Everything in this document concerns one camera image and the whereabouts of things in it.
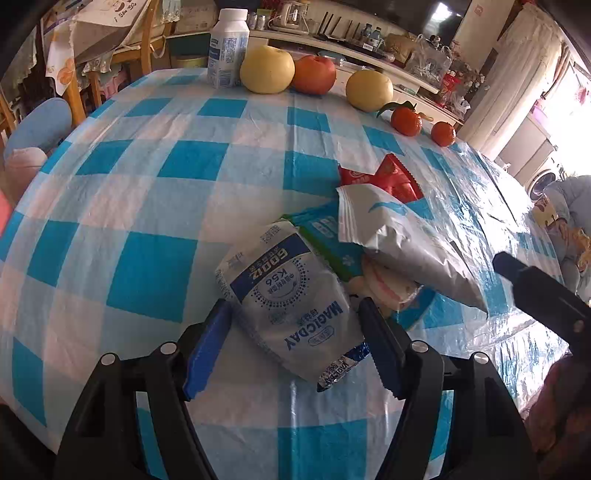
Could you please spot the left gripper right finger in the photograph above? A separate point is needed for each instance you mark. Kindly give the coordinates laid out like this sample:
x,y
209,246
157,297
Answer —
x,y
414,373

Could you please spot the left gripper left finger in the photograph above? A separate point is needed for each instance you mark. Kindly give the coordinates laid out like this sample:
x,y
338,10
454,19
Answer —
x,y
182,371

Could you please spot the white Magicday wrapper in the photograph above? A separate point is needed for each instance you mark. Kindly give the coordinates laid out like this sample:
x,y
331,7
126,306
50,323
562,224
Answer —
x,y
292,304

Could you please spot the silver white snack bag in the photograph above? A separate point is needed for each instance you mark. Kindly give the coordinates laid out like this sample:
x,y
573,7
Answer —
x,y
398,238

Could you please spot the pink plastic trash bucket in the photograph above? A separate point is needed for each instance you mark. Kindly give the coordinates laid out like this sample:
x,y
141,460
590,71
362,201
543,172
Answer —
x,y
6,210

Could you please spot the green trash can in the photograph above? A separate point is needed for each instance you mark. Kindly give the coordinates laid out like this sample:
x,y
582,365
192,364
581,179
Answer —
x,y
188,61

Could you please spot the right hand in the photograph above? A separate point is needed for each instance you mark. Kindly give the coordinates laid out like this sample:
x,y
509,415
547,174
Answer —
x,y
558,422

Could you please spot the blue checked tablecloth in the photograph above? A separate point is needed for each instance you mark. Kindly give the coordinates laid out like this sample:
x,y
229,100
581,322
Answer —
x,y
114,245

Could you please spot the green cartoon snack packet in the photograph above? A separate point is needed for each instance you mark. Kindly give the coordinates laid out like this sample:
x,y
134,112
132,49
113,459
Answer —
x,y
395,295

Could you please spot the small red wrapper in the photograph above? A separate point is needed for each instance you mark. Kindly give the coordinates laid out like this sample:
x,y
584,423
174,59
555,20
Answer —
x,y
391,176

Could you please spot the small tangerine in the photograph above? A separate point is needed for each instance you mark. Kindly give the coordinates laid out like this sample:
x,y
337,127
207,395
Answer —
x,y
443,134

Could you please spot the tangerine with leaf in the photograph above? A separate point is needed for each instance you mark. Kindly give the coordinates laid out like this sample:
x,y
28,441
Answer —
x,y
404,118

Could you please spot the white cushioned stool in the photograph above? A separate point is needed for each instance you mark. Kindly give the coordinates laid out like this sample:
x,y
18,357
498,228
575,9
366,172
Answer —
x,y
21,166

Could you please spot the blue round stool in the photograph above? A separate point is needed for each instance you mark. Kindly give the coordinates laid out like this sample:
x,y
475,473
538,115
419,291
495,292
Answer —
x,y
44,128

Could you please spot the yellow pear right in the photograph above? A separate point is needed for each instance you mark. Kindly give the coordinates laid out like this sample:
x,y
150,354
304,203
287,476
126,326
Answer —
x,y
369,90

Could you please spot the yellow pear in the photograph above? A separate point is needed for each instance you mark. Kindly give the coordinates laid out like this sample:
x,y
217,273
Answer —
x,y
369,90
267,70

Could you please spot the yellow pear left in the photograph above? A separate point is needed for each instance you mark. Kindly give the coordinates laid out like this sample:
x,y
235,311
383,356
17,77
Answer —
x,y
267,70

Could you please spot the red apple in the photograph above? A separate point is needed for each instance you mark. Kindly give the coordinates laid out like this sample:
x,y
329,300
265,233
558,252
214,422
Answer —
x,y
314,75

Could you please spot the white milk bottle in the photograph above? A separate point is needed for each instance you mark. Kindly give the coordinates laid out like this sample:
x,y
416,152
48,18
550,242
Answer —
x,y
227,47

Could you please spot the wooden chair with bag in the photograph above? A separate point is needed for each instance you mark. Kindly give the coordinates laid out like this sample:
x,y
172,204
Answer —
x,y
145,42

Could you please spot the white printed tote bag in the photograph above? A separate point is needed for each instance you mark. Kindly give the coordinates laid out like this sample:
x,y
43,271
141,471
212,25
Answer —
x,y
102,26

